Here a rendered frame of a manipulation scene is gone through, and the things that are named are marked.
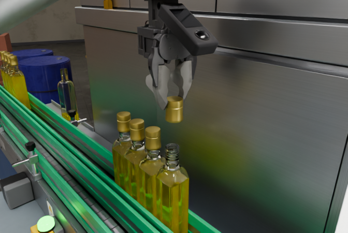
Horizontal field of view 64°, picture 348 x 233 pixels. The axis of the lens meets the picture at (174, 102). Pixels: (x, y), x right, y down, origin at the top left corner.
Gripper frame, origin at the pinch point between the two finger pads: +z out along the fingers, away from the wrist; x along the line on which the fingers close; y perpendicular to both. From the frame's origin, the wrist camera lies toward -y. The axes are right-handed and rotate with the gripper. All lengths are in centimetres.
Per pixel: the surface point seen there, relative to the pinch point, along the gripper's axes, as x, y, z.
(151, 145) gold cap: 2.3, 5.1, 11.1
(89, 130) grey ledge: -4, 70, 36
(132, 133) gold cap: 3.7, 11.3, 10.4
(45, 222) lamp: 24, 28, 39
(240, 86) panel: -12.8, -5.0, -2.2
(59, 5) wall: -201, 912, 15
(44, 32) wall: -146, 924, 92
